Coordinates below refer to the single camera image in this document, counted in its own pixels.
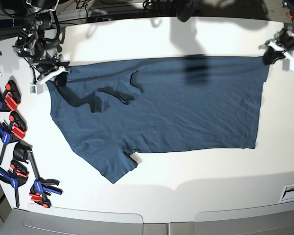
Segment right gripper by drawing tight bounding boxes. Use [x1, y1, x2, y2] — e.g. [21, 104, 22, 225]
[26, 48, 70, 87]

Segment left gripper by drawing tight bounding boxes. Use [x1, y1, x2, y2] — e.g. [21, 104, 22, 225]
[258, 25, 294, 65]

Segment dark blue T-shirt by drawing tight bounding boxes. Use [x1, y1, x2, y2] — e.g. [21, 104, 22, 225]
[47, 55, 269, 183]

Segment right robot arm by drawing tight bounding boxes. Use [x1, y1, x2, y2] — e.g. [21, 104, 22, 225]
[0, 0, 71, 87]

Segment top blue red bar clamp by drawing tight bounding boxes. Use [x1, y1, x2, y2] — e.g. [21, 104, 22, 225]
[0, 79, 21, 112]

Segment blue red bar clamp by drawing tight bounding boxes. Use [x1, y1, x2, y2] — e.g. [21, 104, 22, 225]
[0, 111, 27, 165]
[0, 159, 29, 208]
[0, 79, 21, 112]
[28, 150, 63, 208]

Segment white power strip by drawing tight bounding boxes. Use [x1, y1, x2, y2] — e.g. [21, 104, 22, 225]
[95, 17, 112, 22]

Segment black tape roll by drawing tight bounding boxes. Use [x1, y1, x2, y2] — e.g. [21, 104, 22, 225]
[13, 142, 32, 162]

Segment bottom blue red bar clamp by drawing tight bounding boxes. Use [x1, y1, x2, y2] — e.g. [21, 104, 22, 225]
[28, 150, 63, 208]

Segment white label sticker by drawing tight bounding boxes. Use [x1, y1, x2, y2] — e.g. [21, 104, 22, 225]
[279, 184, 294, 203]

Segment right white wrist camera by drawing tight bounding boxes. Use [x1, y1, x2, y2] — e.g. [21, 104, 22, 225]
[29, 66, 67, 94]

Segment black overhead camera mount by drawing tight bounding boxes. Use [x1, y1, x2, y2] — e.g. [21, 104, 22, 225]
[176, 0, 198, 22]

